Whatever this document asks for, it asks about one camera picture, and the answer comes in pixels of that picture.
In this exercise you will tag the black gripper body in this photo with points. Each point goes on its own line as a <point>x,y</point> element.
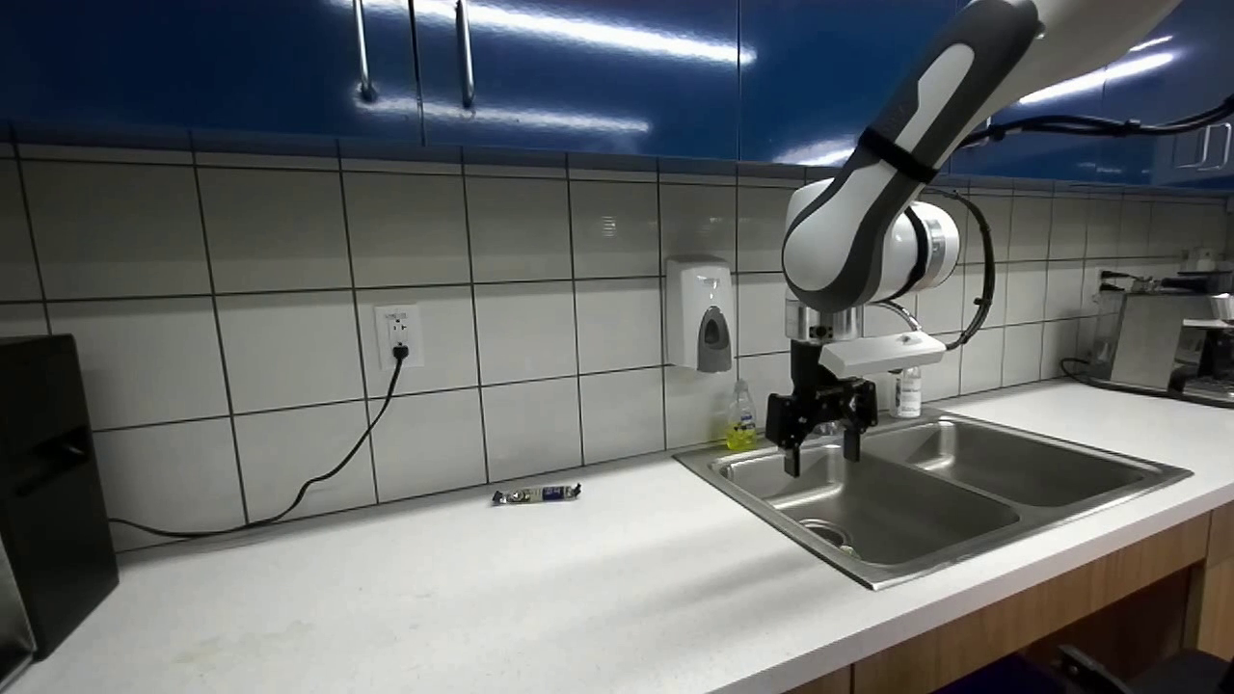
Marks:
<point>814,396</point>

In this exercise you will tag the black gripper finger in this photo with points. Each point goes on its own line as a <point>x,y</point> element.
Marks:
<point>782,423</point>
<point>861,405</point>

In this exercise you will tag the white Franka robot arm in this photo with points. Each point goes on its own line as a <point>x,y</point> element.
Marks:
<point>926,246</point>

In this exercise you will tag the stainless steel double sink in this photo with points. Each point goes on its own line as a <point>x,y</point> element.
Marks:
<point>1082,470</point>

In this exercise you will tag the yellow dish soap bottle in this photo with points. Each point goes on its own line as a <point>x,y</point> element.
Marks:
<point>742,431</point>

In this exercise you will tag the small dark gadget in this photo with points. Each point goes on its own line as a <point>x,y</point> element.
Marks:
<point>537,497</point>

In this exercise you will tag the wooden base cabinet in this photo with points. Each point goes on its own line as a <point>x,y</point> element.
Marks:
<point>1025,611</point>

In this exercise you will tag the silver countertop appliance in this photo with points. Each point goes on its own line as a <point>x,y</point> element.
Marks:
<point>1151,341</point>

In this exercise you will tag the blue cabinet door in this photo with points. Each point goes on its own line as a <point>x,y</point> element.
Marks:
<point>1129,159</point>
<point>822,62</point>
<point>192,62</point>
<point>579,90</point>

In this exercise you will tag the dark chair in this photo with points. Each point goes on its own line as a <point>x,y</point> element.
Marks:
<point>1141,671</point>

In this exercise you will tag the black coffee maker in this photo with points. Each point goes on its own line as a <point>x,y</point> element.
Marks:
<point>50,503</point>

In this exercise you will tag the white wall soap dispenser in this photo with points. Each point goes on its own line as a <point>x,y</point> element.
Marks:
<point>699,314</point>

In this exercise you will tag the white wall outlet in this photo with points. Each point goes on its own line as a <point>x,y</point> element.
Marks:
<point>398,332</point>

